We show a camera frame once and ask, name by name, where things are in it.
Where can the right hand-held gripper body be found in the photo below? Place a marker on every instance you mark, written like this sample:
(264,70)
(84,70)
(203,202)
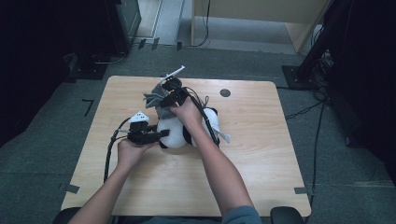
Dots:
(179,96)

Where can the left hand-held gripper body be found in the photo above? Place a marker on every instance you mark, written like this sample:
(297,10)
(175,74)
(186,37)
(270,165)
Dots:
(138,133)

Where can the grey towel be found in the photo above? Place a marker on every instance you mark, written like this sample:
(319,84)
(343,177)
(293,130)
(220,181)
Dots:
(154,98)

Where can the panda plush toy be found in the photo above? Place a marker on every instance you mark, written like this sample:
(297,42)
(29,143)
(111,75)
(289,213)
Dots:
(171,133)

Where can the person's right hand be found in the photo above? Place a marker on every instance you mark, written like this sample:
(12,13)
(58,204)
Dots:
(188,115)

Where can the person's left hand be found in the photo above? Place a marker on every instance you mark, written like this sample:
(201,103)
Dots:
(130,154)

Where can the black round table grommet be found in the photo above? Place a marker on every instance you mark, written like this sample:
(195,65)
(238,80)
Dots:
(225,92)

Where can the black angled floor tape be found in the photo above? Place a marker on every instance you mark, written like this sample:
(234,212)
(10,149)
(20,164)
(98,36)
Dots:
(89,107)

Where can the black flat stand base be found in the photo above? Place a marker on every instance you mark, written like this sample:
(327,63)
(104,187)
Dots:
(88,70)

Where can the grey tape strip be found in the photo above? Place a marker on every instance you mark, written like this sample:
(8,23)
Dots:
(72,188)
(301,190)

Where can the dark cabinet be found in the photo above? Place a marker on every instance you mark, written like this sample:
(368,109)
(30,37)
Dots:
(124,18)

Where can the light wooden cabinet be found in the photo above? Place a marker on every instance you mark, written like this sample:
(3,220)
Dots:
(249,9)

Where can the black chair armrest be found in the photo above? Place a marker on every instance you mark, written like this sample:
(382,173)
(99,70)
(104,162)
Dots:
(62,217)
(286,216)

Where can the dark curtain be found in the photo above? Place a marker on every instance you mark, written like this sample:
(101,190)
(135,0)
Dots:
(367,77)
(31,62)

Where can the black stand with base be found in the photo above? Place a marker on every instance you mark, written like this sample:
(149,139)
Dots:
(306,74)

